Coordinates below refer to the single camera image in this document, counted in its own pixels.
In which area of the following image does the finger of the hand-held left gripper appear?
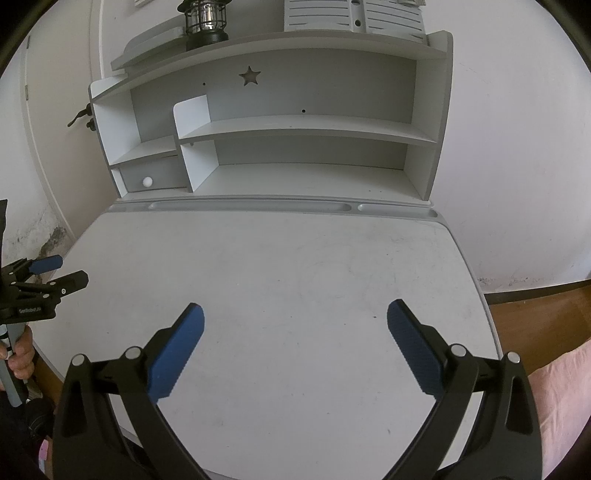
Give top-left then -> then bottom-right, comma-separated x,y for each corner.
4,255 -> 64,280
11,270 -> 89,303

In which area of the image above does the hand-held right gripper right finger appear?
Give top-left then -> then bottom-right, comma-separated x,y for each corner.
387,299 -> 543,480

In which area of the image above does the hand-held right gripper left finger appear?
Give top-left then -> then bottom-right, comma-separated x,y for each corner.
52,302 -> 211,480

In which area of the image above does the person's left forearm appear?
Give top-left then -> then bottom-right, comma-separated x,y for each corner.
0,392 -> 33,480

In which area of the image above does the person's left hand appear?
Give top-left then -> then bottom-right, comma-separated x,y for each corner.
0,325 -> 37,381

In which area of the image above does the black shoe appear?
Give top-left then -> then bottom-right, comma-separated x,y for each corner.
25,397 -> 57,448

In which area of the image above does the grey drawer with white knob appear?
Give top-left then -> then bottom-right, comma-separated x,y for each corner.
119,157 -> 188,193

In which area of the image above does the pink bedding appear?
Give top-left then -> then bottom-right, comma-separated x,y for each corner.
526,339 -> 591,480

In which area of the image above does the white door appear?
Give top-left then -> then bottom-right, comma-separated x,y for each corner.
18,0 -> 122,238

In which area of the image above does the grey flat tray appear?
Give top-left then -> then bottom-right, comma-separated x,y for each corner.
111,25 -> 185,71

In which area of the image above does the white grey desk shelf unit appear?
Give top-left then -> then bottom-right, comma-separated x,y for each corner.
89,30 -> 454,204

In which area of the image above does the black camping lantern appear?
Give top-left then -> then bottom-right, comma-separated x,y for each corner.
178,0 -> 230,51

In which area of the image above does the black door handle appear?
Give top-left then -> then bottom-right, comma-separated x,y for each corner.
67,105 -> 95,128

